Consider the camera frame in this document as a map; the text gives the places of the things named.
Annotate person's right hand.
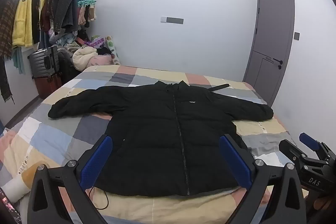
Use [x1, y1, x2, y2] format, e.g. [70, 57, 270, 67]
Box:
[304, 190, 336, 224]

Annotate pink pillow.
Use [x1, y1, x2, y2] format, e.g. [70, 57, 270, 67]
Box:
[89, 55, 114, 66]

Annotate brown plaid hanging garment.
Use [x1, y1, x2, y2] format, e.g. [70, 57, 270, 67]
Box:
[0, 0, 17, 104]

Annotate white cloth bundle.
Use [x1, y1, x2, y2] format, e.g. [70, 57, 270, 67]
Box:
[0, 178, 31, 201]

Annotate polka dot rolled mat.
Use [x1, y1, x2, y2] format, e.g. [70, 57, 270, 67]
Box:
[105, 35, 121, 65]

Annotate grey door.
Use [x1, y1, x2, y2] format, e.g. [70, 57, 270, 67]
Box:
[242, 0, 295, 107]

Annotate cream fleece blanket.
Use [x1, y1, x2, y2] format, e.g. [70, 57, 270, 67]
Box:
[72, 46, 100, 72]

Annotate black strap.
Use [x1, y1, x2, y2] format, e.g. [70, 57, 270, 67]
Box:
[210, 84, 230, 93]

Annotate dark red hanging garment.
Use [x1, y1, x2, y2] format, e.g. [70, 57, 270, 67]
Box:
[39, 0, 52, 31]

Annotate green clip drying hanger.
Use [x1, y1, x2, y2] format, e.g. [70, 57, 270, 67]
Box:
[78, 0, 97, 28]

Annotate teal hanging garment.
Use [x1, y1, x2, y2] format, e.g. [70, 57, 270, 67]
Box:
[12, 46, 26, 75]

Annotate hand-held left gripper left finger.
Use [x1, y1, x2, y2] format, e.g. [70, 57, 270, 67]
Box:
[28, 134, 113, 224]

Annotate dark grey hanging jacket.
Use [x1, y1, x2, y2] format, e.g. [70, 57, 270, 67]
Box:
[50, 0, 80, 33]

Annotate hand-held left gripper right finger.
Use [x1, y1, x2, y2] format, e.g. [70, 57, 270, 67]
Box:
[219, 134, 307, 224]

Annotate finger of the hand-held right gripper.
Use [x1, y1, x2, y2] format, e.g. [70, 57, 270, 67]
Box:
[279, 139, 317, 169]
[299, 132, 336, 164]

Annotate red suitcase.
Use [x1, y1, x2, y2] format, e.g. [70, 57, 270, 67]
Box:
[34, 74, 63, 100]

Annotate grey hard suitcase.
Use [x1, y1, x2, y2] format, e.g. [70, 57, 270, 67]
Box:
[28, 46, 59, 79]

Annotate black cable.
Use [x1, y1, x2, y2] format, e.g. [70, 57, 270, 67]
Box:
[88, 185, 110, 210]

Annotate bed with checkered sheet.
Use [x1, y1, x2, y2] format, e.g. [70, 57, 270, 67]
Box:
[0, 64, 315, 224]

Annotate pile of clothes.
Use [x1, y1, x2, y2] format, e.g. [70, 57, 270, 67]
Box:
[49, 29, 88, 56]

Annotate black puffer jacket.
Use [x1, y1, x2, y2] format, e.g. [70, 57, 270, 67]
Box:
[48, 80, 274, 197]

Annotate purple bag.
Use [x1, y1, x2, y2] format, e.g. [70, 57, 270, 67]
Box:
[87, 35, 105, 49]

